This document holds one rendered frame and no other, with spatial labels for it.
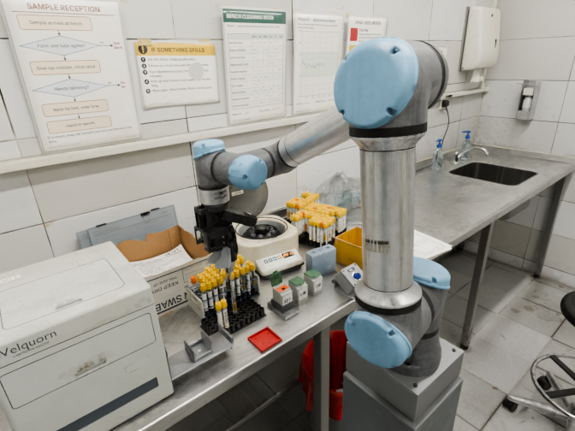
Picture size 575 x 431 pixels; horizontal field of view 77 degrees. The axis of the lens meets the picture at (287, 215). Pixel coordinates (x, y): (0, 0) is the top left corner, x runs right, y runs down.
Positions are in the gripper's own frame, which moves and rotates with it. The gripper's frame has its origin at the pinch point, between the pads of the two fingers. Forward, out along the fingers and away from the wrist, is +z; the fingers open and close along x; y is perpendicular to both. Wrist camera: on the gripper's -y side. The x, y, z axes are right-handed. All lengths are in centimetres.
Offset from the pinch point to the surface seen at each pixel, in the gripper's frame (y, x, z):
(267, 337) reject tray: -2.5, 12.2, 17.7
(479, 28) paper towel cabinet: -212, -39, -67
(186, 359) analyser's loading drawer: 19.3, 8.7, 13.9
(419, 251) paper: -73, 15, 16
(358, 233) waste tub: -59, -3, 10
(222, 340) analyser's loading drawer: 9.5, 9.0, 13.9
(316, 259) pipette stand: -31.9, 1.0, 9.4
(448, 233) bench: -99, 13, 18
